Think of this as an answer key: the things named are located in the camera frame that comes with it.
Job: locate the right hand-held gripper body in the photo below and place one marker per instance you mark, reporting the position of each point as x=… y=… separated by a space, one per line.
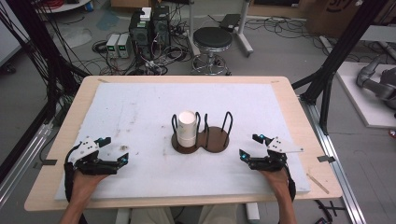
x=271 y=163

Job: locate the person's beige trousers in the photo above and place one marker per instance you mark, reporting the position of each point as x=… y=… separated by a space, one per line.
x=149 y=217

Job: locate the black clamps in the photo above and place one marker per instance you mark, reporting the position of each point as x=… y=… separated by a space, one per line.
x=327 y=214

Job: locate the wooden table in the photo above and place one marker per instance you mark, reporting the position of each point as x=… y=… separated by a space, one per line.
x=288 y=102

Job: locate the person's left hand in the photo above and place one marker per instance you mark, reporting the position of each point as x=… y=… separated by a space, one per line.
x=85 y=183

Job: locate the black metal frame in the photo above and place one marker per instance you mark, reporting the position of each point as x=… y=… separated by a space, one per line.
x=342 y=46
x=34 y=46

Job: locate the white board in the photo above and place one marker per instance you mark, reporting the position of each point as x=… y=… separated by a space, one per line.
x=358 y=93

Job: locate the white table leg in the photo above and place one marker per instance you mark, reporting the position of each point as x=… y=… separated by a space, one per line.
x=252 y=213

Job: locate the black computer tower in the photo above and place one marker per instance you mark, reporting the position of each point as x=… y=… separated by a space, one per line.
x=161 y=28
x=140 y=37

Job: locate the small white box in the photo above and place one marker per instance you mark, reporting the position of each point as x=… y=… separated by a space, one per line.
x=145 y=14

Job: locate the black round stool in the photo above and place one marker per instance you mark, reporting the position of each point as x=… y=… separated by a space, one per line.
x=212 y=37

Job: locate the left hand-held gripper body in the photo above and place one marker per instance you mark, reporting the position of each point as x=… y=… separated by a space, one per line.
x=90 y=166

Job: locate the white metal stand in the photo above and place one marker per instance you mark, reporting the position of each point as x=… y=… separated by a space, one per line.
x=243 y=34

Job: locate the black flat device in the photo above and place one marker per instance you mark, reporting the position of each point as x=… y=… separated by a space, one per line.
x=230 y=21

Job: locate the blue tape roll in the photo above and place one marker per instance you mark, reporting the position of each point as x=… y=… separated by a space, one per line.
x=89 y=6

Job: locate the white ribbed cup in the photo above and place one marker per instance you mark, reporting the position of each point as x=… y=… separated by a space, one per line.
x=186 y=130

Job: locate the person's right hand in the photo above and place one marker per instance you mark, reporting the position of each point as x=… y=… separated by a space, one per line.
x=278 y=182

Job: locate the cardboard box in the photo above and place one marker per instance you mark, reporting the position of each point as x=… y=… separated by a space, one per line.
x=339 y=15

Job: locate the white foam mat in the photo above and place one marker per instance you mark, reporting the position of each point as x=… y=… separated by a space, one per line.
x=140 y=102

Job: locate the thin wooden stick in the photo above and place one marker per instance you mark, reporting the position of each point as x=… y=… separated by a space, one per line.
x=317 y=183

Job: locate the black tape piece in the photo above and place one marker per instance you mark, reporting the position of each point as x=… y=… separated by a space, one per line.
x=49 y=162
x=326 y=159

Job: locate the aluminium rail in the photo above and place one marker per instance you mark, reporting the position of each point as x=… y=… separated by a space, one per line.
x=336 y=168
x=21 y=168

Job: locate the grey power supply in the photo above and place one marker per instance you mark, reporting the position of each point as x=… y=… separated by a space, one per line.
x=112 y=45
x=124 y=45

